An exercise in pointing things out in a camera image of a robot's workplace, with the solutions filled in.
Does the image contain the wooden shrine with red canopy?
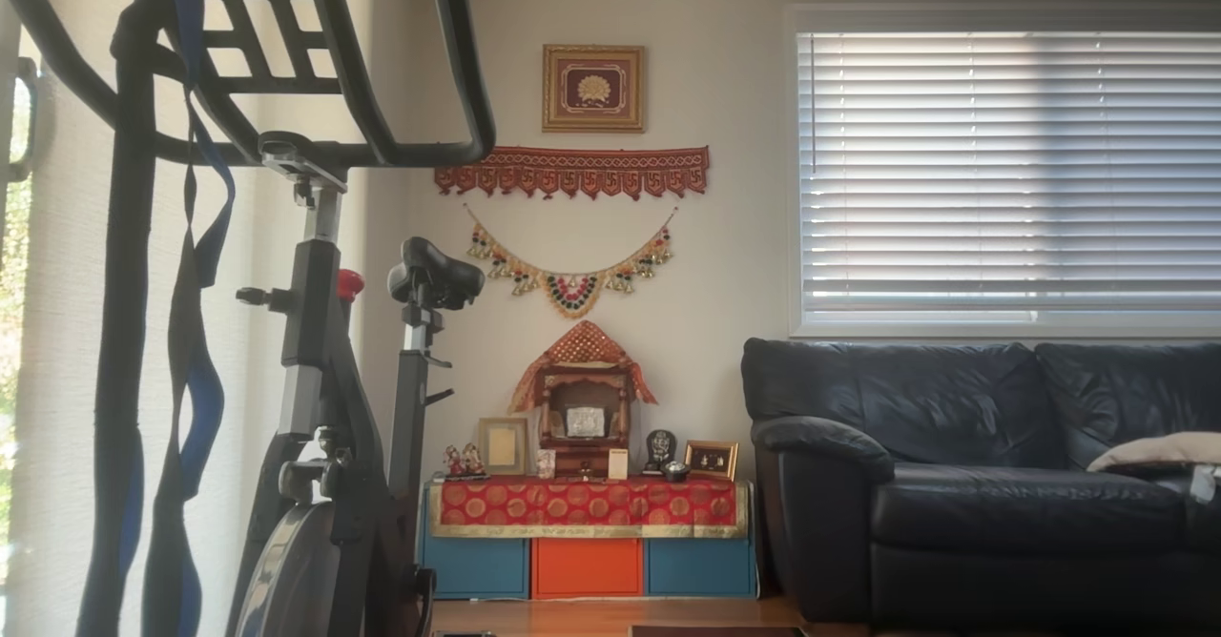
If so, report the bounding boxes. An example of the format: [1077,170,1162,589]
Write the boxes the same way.
[508,320,659,479]

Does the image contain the red gold patterned cloth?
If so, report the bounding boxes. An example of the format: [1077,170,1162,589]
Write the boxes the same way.
[427,478,751,539]

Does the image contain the small colourful figurines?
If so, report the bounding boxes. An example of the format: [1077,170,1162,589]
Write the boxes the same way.
[442,443,487,479]

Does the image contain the orange storage bin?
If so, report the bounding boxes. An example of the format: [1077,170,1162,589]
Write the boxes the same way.
[531,538,644,599]

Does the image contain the blue storage bin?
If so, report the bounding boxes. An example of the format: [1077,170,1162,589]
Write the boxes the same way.
[646,538,756,598]
[423,537,529,600]

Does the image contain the black exercise bike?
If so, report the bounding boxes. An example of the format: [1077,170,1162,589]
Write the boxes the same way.
[0,0,497,637]

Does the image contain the black leather sofa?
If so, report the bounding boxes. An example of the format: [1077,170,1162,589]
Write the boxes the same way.
[741,337,1221,630]

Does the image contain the white window blinds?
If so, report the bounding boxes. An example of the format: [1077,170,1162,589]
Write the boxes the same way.
[797,31,1221,325]

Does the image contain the white sheer curtain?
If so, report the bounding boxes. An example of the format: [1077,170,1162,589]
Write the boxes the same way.
[0,0,421,637]

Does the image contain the beige cushion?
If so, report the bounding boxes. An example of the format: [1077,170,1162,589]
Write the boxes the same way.
[1087,431,1221,474]

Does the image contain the beaded garland wall hanging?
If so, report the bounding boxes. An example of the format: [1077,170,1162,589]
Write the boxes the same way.
[465,204,679,319]

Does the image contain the red embroidered wall hanging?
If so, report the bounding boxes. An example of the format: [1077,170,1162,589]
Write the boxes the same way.
[434,146,711,201]

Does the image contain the pale picture frame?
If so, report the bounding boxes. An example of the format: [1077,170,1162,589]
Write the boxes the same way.
[478,417,528,476]

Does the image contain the gold photo frame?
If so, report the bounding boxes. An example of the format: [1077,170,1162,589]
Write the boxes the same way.
[684,440,739,482]

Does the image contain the gold framed wall picture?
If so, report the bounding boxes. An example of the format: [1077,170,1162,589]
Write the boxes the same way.
[542,44,647,134]

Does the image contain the white window frame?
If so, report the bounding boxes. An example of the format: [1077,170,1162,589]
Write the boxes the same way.
[787,5,1221,339]

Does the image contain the black blue hanging strap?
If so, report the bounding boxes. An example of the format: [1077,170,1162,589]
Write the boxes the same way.
[76,0,237,637]

